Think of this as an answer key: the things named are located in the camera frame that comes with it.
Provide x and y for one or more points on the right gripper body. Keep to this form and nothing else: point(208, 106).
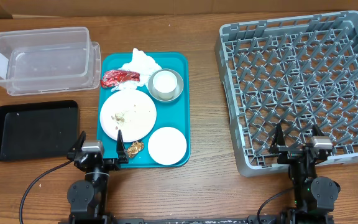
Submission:
point(299, 150)

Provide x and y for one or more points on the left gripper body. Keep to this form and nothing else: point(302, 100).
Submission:
point(110, 165)

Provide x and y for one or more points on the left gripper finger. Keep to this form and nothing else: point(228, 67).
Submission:
point(122, 156)
point(76, 148)

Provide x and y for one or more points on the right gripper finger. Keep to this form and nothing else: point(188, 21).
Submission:
point(278, 142)
point(316, 131)

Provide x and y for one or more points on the brown food scrap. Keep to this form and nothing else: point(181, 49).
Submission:
point(135, 148)

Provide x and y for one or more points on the rice leftovers pile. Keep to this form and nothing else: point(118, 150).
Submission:
point(128, 118)

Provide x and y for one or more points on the large white plate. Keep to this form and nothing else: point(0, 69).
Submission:
point(123, 99)

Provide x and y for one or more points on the small white plate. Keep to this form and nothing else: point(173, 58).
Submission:
point(167, 146)

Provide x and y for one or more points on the red snack wrapper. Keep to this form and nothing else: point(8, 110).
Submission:
point(113, 78)

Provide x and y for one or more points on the white napkin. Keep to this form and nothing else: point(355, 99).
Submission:
point(141, 63)

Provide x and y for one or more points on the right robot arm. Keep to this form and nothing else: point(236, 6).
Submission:
point(314, 195)

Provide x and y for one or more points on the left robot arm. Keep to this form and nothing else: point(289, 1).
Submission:
point(88, 197)

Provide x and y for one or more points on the grey dishwasher rack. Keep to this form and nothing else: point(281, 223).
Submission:
point(296, 72)

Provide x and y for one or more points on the black plastic tray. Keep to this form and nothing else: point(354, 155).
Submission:
point(38, 130)

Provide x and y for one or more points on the teal serving tray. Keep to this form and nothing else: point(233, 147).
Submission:
point(174, 114)

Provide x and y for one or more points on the white paper cup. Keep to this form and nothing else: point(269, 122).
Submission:
point(165, 83)

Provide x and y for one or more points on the clear plastic storage bin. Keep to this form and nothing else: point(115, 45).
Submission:
point(49, 61)

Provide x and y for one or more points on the grey metal bowl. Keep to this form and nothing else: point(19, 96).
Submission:
point(178, 89)

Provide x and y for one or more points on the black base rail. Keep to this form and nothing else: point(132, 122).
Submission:
point(252, 219)

